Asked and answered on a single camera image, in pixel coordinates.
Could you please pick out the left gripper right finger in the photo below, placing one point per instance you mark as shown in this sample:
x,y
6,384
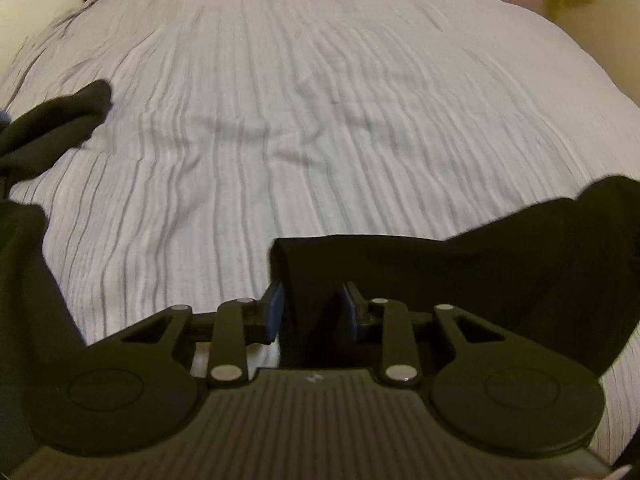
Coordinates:
x,y
382,331

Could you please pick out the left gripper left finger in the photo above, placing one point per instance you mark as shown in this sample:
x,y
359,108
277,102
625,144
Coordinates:
x,y
238,323

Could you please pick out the black garment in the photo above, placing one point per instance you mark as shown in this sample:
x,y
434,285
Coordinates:
x,y
563,273

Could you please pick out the black clothes pile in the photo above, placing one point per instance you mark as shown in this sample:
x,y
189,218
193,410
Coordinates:
x,y
36,327

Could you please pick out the striped white bedspread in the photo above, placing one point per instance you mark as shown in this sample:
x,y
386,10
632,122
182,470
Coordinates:
x,y
235,122

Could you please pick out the white bolster pillow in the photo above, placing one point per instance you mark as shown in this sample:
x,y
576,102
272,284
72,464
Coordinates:
x,y
22,20

